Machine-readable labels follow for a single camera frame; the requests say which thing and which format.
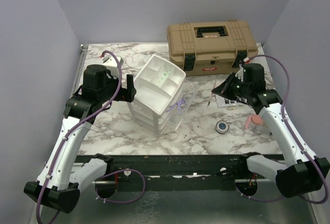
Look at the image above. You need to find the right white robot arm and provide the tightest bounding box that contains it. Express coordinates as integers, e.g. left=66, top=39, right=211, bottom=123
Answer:
left=212, top=63, right=329, bottom=198

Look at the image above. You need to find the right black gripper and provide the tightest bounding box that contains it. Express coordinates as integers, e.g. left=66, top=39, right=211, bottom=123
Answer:
left=212, top=72, right=251, bottom=101

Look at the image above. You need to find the round compact with lid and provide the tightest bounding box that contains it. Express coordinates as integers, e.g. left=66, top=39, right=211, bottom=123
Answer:
left=215, top=120, right=229, bottom=134

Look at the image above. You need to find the thin pink makeup pencil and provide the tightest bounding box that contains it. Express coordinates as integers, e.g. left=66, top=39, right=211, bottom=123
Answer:
left=207, top=81, right=217, bottom=106

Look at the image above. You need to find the tan plastic toolbox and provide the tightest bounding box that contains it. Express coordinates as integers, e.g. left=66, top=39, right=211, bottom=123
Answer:
left=167, top=20, right=258, bottom=76

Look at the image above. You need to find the purple eyelash curler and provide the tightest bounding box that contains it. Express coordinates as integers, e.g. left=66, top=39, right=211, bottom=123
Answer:
left=166, top=98, right=186, bottom=116

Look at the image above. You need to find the white plastic drawer organizer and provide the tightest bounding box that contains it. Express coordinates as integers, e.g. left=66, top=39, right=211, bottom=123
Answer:
left=127, top=54, right=197, bottom=135

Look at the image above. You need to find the eyeshadow palette package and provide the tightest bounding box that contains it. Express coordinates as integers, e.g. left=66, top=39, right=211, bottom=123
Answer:
left=216, top=95, right=243, bottom=110

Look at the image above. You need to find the pink round makeup sponge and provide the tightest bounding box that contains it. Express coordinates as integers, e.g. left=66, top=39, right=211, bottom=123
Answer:
left=244, top=114, right=263, bottom=129

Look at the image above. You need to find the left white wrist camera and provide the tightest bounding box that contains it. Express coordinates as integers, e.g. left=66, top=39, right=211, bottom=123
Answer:
left=101, top=55, right=119, bottom=78

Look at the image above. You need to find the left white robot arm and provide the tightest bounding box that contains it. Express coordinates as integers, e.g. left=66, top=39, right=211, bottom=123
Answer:
left=24, top=65, right=137, bottom=214

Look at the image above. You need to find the clear bottle black cap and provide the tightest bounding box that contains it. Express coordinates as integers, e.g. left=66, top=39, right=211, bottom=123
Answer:
left=253, top=125, right=272, bottom=135

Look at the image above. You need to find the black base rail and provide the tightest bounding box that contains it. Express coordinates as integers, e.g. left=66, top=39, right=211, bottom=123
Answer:
left=96, top=154, right=262, bottom=191

